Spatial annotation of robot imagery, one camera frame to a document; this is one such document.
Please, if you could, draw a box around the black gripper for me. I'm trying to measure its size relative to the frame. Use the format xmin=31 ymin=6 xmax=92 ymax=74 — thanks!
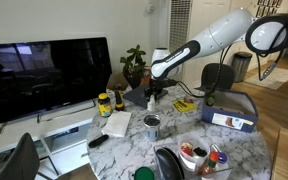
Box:
xmin=145 ymin=78 xmax=168 ymax=101

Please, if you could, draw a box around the white plastic bottle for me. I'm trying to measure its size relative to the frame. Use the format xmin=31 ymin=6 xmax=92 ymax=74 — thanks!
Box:
xmin=146 ymin=94 xmax=157 ymax=112

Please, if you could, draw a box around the yellow-lidded vitamin bottle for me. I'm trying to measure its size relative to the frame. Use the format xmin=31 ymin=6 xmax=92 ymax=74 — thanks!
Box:
xmin=97 ymin=92 xmax=113 ymax=118

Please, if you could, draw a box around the blue cardboard box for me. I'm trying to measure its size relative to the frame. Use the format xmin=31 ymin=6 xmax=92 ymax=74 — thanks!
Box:
xmin=201 ymin=89 xmax=259 ymax=134

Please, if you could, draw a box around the hot sauce bottle red cap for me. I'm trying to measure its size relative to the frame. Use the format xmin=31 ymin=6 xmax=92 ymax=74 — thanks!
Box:
xmin=197 ymin=151 xmax=220 ymax=178

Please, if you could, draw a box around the bottle with blue cap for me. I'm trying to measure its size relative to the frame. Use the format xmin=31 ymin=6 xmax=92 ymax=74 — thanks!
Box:
xmin=217 ymin=152 xmax=229 ymax=171

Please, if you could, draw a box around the yellow black printed card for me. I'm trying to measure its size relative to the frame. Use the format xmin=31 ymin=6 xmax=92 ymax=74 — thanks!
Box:
xmin=172 ymin=98 xmax=198 ymax=113

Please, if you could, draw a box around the potted green plant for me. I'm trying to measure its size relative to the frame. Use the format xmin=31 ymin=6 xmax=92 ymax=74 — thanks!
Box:
xmin=119 ymin=44 xmax=148 ymax=89

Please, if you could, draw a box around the silver cup with blue label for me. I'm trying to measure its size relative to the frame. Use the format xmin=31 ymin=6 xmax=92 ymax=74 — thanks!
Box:
xmin=143 ymin=114 xmax=162 ymax=142

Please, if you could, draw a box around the brown paper bag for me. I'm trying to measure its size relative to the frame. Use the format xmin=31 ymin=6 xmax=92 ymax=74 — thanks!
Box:
xmin=107 ymin=73 xmax=129 ymax=92

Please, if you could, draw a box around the white paper napkin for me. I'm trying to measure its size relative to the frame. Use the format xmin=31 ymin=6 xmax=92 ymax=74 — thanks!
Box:
xmin=101 ymin=110 xmax=133 ymax=138

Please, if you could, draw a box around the small red object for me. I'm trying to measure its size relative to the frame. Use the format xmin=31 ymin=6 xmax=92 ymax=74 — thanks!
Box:
xmin=180 ymin=142 xmax=194 ymax=157

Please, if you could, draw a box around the black office chair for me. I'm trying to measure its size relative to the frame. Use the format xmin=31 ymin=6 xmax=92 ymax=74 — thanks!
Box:
xmin=197 ymin=63 xmax=236 ymax=93

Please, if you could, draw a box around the black remote control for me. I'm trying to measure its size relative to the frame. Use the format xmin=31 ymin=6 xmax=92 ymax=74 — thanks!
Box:
xmin=88 ymin=134 xmax=110 ymax=149

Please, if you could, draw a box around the small black object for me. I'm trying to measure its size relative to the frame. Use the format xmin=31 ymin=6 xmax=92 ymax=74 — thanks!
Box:
xmin=193 ymin=147 xmax=208 ymax=158

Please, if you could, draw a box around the translucent plastic cup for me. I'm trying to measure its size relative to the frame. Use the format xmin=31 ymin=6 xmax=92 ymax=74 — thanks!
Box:
xmin=177 ymin=133 xmax=211 ymax=171

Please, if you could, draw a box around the round green lid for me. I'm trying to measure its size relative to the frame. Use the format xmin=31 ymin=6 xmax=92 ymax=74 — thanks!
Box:
xmin=133 ymin=166 xmax=156 ymax=180

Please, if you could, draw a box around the silver trash can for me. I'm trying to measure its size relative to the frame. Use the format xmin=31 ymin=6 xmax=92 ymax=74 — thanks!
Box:
xmin=231 ymin=51 xmax=253 ymax=83

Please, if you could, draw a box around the clear plastic container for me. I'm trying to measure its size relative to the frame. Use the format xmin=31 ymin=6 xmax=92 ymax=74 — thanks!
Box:
xmin=153 ymin=141 xmax=233 ymax=180

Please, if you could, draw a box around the black flat screen television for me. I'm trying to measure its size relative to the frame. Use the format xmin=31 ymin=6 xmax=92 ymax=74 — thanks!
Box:
xmin=0 ymin=37 xmax=113 ymax=124

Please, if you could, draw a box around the light patterned rug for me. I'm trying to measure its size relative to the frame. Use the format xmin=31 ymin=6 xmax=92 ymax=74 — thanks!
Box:
xmin=244 ymin=67 xmax=288 ymax=91

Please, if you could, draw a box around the white television cabinet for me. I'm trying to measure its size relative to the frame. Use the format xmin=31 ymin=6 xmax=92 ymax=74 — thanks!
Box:
xmin=0 ymin=99 xmax=102 ymax=180

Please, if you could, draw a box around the dark grey chair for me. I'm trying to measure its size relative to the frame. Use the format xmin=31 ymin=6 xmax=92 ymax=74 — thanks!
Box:
xmin=0 ymin=132 xmax=53 ymax=180

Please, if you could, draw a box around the light wooden board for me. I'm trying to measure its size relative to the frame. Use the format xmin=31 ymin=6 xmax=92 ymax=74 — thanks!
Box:
xmin=271 ymin=127 xmax=288 ymax=180

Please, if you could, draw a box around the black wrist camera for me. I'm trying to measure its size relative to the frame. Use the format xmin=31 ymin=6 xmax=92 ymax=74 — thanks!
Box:
xmin=165 ymin=78 xmax=178 ymax=88

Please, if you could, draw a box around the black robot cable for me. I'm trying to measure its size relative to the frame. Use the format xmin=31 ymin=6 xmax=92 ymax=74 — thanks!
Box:
xmin=175 ymin=43 xmax=233 ymax=99

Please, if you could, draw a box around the white wall vent grille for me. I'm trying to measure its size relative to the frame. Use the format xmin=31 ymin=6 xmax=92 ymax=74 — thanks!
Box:
xmin=168 ymin=0 xmax=192 ymax=54

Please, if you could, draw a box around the white wall thermostat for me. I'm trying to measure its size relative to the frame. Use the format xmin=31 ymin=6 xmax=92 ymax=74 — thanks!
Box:
xmin=144 ymin=2 xmax=156 ymax=15

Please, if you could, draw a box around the black cable with grey plug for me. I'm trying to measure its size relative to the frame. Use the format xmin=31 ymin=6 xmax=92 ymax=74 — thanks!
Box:
xmin=255 ymin=49 xmax=288 ymax=82

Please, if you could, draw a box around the wall photo frame grid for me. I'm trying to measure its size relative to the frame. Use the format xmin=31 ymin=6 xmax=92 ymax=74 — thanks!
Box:
xmin=256 ymin=0 xmax=283 ymax=18

